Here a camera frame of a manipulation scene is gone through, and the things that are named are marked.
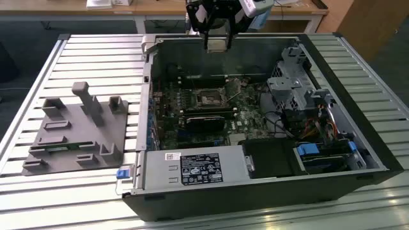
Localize silver square CPU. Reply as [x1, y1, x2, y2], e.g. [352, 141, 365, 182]
[207, 39, 232, 54]

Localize CPU socket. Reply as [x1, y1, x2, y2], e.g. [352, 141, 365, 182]
[195, 88, 226, 108]

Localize RAM slot black latches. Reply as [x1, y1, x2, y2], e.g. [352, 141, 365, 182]
[184, 105, 235, 110]
[184, 111, 235, 115]

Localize RAM slot white latches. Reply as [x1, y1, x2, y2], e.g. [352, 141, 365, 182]
[184, 114, 239, 119]
[184, 108, 239, 113]

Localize pale blue teach pendant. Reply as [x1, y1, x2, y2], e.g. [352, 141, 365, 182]
[248, 11, 272, 30]

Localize white paper sheet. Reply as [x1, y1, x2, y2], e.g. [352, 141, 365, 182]
[275, 0, 318, 8]

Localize grey metal drive cage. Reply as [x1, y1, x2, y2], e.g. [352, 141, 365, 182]
[267, 46, 320, 111]

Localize green motherboard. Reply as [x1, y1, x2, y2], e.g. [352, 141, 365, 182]
[150, 76, 272, 150]

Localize black graphics card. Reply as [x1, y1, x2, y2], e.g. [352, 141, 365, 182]
[187, 116, 226, 132]

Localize plain white box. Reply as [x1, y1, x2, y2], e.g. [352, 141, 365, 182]
[86, 0, 114, 10]

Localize silver chipset heatsink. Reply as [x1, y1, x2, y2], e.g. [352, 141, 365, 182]
[228, 133, 250, 146]

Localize wooden cabinet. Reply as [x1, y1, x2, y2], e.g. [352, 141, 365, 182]
[315, 0, 409, 62]

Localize blue disk carrier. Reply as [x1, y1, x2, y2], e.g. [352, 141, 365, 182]
[295, 141, 351, 173]

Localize wooden desk white legs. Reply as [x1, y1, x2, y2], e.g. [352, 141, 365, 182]
[0, 0, 331, 34]

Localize silver power supply unit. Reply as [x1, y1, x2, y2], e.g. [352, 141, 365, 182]
[140, 146, 254, 192]

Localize grey plastic parts rack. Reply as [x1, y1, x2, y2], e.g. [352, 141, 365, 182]
[20, 81, 131, 177]

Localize green RAM stick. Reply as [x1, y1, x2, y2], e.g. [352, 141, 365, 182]
[44, 141, 95, 153]

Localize blue case latch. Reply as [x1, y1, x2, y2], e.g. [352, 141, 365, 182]
[116, 167, 134, 180]

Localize black open PC case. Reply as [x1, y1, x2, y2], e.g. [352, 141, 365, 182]
[122, 32, 407, 222]

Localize white camera black bracket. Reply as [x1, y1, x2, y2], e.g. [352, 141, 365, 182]
[191, 3, 206, 32]

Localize black internal cable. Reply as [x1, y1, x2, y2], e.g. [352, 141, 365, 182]
[264, 109, 302, 140]

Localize coloured wire bundle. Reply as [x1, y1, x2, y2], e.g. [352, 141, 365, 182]
[300, 115, 342, 141]

